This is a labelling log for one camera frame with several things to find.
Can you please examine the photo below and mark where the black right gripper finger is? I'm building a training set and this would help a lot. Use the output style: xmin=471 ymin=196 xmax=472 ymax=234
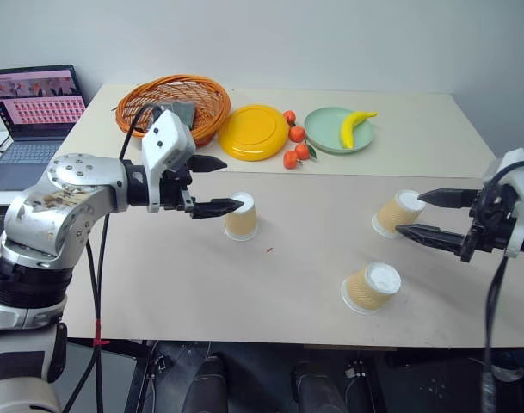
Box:
xmin=416 ymin=187 xmax=483 ymax=210
xmin=395 ymin=223 xmax=472 ymax=259

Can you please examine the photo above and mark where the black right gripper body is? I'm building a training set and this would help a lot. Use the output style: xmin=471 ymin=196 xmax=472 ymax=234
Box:
xmin=460 ymin=186 xmax=520 ymax=264

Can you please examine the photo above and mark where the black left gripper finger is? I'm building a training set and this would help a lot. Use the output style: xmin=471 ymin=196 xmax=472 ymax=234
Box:
xmin=188 ymin=155 xmax=229 ymax=174
xmin=190 ymin=197 xmax=246 ymax=221

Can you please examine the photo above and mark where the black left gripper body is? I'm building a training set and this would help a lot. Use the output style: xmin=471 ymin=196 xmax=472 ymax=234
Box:
xmin=159 ymin=157 xmax=198 ymax=214

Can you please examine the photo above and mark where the tan ribbed paper cup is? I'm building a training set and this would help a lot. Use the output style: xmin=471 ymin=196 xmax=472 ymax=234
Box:
xmin=371 ymin=188 xmax=428 ymax=241
xmin=223 ymin=191 xmax=260 ymax=243
xmin=340 ymin=261 xmax=403 ymax=317

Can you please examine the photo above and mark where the dark grey object in basket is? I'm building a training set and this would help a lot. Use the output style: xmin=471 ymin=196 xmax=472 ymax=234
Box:
xmin=159 ymin=100 xmax=196 ymax=131

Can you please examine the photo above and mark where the yellow plastic plate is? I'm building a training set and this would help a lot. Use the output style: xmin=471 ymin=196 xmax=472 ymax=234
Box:
xmin=217 ymin=103 xmax=291 ymax=163

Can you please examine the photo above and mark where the orange woven basket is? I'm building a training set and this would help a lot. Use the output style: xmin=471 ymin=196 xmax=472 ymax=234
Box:
xmin=115 ymin=74 xmax=233 ymax=150

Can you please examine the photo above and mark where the yellow banana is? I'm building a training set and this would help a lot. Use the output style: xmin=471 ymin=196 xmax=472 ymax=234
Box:
xmin=339 ymin=110 xmax=379 ymax=151

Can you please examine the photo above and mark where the light green plate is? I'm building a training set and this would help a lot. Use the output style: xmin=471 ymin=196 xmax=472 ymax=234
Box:
xmin=303 ymin=105 xmax=379 ymax=156

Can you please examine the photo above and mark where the open grey laptop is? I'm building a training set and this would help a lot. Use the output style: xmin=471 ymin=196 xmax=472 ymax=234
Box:
xmin=0 ymin=64 xmax=89 ymax=192

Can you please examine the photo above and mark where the dark rounded shape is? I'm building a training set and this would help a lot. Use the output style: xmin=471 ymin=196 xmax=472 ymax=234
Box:
xmin=290 ymin=360 xmax=349 ymax=413
xmin=187 ymin=354 xmax=229 ymax=413

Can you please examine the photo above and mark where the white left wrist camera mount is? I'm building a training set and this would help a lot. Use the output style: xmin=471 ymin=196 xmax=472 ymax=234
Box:
xmin=140 ymin=109 xmax=197 ymax=214

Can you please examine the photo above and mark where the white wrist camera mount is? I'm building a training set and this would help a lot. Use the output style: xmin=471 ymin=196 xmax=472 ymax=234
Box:
xmin=140 ymin=109 xmax=197 ymax=214
xmin=482 ymin=147 xmax=524 ymax=260

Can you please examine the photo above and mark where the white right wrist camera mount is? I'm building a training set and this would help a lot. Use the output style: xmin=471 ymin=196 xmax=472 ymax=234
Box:
xmin=482 ymin=147 xmax=524 ymax=260

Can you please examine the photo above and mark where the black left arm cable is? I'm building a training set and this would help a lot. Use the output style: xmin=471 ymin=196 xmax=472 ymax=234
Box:
xmin=61 ymin=102 xmax=166 ymax=413

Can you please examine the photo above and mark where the red tape on cable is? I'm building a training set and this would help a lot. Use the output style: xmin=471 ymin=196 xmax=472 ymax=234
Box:
xmin=92 ymin=319 xmax=111 ymax=348

